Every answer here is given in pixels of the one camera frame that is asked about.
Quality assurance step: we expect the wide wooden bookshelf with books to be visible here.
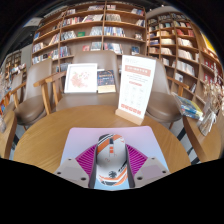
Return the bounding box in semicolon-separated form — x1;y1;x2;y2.
31;1;148;73

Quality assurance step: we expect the stack of wrapped books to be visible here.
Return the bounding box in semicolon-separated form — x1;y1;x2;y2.
172;92;204;121

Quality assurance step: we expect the pink-blue gradient mouse pad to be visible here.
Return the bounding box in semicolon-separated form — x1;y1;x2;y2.
60;125;170;192

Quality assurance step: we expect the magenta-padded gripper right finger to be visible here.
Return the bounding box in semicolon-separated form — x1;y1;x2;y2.
124;143;171;188

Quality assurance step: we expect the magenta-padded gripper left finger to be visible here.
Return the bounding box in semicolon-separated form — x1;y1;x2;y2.
54;143;98;189

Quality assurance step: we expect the white and orange computer mouse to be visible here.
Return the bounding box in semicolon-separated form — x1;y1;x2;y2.
95;133;129;187

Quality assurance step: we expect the white sign on wooden base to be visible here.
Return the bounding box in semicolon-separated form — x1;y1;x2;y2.
115;54;157;126

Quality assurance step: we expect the white framed floral picture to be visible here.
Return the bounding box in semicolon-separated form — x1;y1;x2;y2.
63;63;99;94

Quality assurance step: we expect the curved wooden bookshelf with books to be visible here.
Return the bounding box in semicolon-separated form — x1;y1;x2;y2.
145;11;224;108

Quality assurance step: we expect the dark blue book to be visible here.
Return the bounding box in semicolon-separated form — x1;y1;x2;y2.
96;69;117;94

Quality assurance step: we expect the brown armchair with wooden arms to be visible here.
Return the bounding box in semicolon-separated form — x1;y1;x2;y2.
44;49;123;113
4;58;56;128
145;59;191;129

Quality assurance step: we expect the distant wooden bookshelf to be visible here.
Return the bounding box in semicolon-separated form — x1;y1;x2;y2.
3;49;28;81

